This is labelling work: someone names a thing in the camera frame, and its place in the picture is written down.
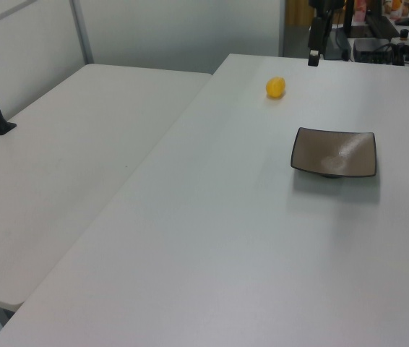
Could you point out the black keyboard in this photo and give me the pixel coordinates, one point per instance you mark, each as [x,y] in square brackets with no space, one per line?
[383,27]

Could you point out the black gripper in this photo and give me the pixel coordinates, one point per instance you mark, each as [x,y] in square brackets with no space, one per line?
[316,32]

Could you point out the brown wooden panel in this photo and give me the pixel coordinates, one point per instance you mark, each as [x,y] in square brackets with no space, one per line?
[298,12]

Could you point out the black control box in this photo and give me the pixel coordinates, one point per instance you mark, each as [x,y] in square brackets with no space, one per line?
[374,48]

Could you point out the brown square ceramic plate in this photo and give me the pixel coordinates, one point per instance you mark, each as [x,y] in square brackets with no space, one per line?
[334,152]

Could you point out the black monitor stand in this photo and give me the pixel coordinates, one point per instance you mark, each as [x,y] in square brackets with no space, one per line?
[348,21]

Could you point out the orange snack package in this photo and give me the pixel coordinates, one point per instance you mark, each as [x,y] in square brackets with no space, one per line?
[396,8]

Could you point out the yellow lemon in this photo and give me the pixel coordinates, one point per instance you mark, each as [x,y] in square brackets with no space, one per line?
[275,87]

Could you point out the black computer mouse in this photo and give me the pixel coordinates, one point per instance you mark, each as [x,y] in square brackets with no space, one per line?
[404,21]

